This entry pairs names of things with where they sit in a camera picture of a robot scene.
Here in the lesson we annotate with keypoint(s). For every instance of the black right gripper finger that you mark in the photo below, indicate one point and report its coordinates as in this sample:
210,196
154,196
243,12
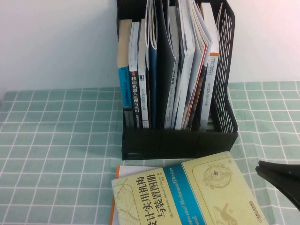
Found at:
281,170
286,189

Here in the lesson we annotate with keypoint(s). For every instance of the yellow blue hardcover book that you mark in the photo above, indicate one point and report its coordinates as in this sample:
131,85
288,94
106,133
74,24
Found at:
211,199

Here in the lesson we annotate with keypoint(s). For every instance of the white book orange trim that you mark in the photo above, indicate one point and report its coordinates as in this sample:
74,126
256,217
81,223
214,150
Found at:
209,89

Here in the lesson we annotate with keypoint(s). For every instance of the black mesh book holder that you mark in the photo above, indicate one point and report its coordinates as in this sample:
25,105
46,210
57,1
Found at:
164,147

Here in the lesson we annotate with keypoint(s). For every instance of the white orange programming book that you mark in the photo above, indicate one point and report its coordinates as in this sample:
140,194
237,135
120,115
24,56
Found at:
136,171

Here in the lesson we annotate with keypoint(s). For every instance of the grey white spine book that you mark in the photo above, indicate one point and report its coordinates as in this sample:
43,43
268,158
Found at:
143,93

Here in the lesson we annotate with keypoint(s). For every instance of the black spine book white characters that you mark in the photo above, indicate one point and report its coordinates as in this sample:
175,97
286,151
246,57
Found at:
134,93

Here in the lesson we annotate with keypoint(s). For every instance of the light blue spine book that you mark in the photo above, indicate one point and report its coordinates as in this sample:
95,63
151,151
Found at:
123,82

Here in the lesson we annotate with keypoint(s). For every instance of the white cover magazine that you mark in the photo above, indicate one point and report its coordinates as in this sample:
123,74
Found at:
185,82

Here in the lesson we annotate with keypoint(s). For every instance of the dark blue cover magazine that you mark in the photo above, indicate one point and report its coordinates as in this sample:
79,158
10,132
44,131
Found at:
152,82

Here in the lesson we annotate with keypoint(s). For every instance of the green checked tablecloth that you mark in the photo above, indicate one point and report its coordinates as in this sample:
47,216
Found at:
47,140

